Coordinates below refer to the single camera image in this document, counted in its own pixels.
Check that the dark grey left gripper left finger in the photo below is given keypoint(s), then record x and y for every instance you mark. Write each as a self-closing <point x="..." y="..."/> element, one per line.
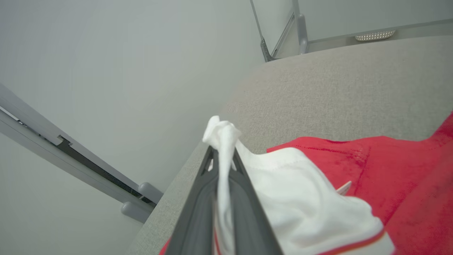
<point x="194" y="230"/>

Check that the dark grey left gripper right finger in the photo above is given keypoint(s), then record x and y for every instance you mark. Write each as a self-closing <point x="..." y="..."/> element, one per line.
<point x="247" y="230"/>

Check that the grey partition joint post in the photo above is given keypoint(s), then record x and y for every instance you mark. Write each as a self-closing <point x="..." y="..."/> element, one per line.
<point x="35" y="141"/>

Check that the grey fabric sofa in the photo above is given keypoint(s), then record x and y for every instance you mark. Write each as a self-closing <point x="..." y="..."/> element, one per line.
<point x="336" y="88"/>

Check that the grey rounded partition foot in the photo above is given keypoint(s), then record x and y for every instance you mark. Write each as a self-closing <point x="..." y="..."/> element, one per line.
<point x="136" y="211"/>

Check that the grey partition corner post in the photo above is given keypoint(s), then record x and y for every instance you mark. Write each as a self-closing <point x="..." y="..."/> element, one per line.
<point x="302" y="35"/>

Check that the red shirt with white trim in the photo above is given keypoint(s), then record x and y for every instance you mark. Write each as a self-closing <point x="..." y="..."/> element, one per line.
<point x="407" y="177"/>

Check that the white perforated laundry basket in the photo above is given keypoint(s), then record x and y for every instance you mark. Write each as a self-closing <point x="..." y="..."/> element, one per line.
<point x="375" y="35"/>

